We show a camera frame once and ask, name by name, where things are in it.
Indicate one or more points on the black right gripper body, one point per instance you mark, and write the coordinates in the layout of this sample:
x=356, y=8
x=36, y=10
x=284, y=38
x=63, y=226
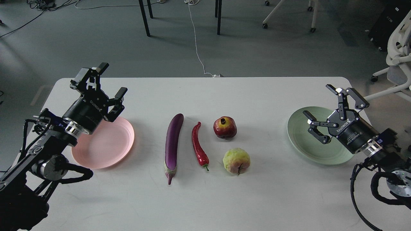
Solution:
x=353, y=132

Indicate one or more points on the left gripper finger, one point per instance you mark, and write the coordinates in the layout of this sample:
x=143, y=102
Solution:
x=114, y=106
x=87, y=81

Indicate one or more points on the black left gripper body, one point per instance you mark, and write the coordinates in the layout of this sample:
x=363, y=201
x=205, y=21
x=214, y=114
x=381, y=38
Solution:
x=89, y=109

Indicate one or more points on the purple eggplant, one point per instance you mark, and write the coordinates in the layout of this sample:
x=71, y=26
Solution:
x=171, y=146

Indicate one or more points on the yellow green apple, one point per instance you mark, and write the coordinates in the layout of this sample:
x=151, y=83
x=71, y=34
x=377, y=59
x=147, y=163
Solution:
x=236, y=161

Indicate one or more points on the red pomegranate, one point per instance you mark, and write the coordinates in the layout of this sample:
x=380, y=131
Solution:
x=225, y=128

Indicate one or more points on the red chili pepper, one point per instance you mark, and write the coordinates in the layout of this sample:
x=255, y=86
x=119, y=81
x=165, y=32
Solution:
x=201, y=156

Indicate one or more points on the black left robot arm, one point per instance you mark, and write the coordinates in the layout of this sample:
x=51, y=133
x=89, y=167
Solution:
x=27, y=186

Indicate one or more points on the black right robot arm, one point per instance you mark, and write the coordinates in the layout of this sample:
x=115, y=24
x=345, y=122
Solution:
x=390, y=183

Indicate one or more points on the green plate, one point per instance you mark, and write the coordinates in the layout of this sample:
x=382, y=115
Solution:
x=332, y=153

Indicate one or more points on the pink plate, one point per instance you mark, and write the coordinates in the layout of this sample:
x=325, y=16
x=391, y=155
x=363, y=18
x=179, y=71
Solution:
x=107, y=146

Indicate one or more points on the white office chair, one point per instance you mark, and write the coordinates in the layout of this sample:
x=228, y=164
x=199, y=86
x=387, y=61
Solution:
x=398, y=61

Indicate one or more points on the black table legs left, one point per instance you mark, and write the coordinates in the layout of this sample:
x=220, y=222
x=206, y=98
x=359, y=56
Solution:
x=144, y=14

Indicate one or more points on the black table legs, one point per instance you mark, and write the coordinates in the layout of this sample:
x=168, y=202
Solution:
x=218, y=15
x=144, y=14

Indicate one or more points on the black equipment case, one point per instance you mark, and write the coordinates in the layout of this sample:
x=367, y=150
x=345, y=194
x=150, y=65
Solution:
x=392, y=15

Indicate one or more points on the white chair base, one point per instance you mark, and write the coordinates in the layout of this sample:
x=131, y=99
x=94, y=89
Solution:
x=285, y=14

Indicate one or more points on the black table legs right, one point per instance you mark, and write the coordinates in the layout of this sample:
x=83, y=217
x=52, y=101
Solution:
x=218, y=15

